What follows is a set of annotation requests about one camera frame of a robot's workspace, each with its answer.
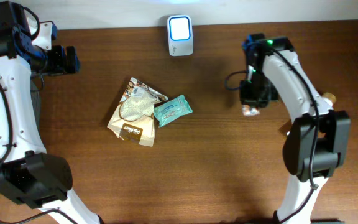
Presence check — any orange juice carton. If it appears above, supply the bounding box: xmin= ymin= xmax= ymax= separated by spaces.
xmin=242 ymin=105 xmax=260 ymax=116

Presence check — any white cream tube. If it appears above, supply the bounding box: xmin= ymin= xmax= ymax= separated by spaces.
xmin=286 ymin=92 xmax=337 ymax=136

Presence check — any beige seed pouch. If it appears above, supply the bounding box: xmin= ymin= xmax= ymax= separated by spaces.
xmin=107 ymin=77 xmax=168 ymax=147

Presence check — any teal wet wipes pack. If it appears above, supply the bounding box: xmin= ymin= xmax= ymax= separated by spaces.
xmin=154 ymin=95 xmax=193 ymax=128

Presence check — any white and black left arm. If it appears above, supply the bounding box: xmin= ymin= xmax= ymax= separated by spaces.
xmin=0 ymin=1 xmax=102 ymax=223

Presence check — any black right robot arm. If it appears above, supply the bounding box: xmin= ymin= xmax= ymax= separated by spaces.
xmin=239 ymin=34 xmax=351 ymax=223

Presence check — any white barcode scanner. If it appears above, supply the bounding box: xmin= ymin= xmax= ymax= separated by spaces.
xmin=167 ymin=15 xmax=194 ymax=57

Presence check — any grey perforated plastic basket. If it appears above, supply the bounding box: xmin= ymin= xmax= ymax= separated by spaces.
xmin=30 ymin=75 xmax=45 ymax=128

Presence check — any black right camera cable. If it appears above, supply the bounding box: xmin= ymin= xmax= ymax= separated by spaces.
xmin=224 ymin=70 xmax=250 ymax=91

